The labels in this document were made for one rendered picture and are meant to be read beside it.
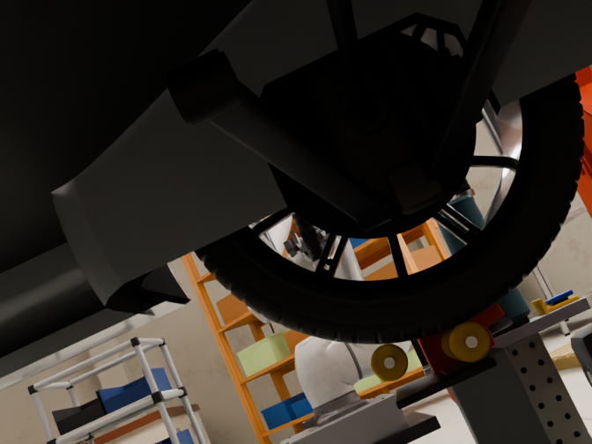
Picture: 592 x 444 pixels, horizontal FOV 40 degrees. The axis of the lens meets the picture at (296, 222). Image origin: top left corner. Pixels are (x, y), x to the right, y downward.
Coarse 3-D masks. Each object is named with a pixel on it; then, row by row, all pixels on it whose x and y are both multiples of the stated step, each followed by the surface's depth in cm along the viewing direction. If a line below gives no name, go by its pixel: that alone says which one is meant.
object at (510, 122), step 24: (456, 48) 140; (528, 96) 122; (504, 120) 138; (528, 120) 122; (504, 144) 142; (528, 144) 121; (504, 168) 142; (528, 168) 121; (504, 192) 131; (288, 216) 144; (456, 216) 140; (504, 216) 120; (264, 240) 134; (480, 240) 120; (288, 264) 123; (336, 264) 141; (456, 264) 120; (336, 288) 122; (360, 288) 121; (384, 288) 120
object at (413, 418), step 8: (408, 416) 277; (416, 416) 264; (424, 416) 252; (432, 416) 242; (416, 424) 240; (424, 424) 239; (432, 424) 239; (400, 432) 239; (408, 432) 239; (416, 432) 239; (424, 432) 239; (432, 432) 239; (384, 440) 238; (392, 440) 238; (400, 440) 238; (408, 440) 238
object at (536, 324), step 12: (576, 300) 197; (552, 312) 196; (564, 312) 195; (576, 312) 195; (528, 324) 196; (540, 324) 196; (552, 324) 195; (504, 336) 196; (516, 336) 196; (528, 336) 196; (432, 372) 197
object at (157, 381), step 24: (96, 360) 330; (120, 360) 366; (144, 360) 327; (168, 360) 364; (48, 384) 331; (72, 384) 368; (144, 384) 331; (168, 384) 357; (72, 408) 354; (96, 408) 332; (120, 408) 330; (144, 408) 362; (48, 432) 328; (72, 432) 328; (96, 432) 363; (168, 432) 322
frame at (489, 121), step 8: (488, 104) 148; (488, 112) 148; (488, 120) 149; (488, 128) 152; (496, 128) 148; (496, 136) 148; (496, 144) 151; (496, 192) 146; (496, 200) 146; (488, 208) 151; (488, 216) 145; (272, 240) 155
